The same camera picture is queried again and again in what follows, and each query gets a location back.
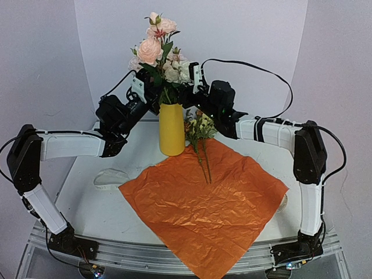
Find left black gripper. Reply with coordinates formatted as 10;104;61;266
119;78;167;136

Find yellow ceramic vase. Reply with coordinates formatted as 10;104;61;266
159;103;185;156

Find cream printed ribbon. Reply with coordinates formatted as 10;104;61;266
93;169;130;191

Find orange yellow wrapping paper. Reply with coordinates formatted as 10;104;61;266
117;138;290;279

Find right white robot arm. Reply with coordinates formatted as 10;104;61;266
180;81;345;266

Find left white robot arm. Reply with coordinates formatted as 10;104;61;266
1;66;162;260

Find white and pink flowers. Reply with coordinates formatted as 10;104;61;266
128;48;191;105

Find loose bouquet flower stems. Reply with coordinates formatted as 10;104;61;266
184;109;217;184

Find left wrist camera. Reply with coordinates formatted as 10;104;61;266
131;77;147;103

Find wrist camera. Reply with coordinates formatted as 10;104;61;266
188;62;206;94
131;77;147;103

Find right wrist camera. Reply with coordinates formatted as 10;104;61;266
188;62;206;94

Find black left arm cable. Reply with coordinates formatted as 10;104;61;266
0;136;27;187

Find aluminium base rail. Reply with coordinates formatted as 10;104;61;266
16;224;350;278

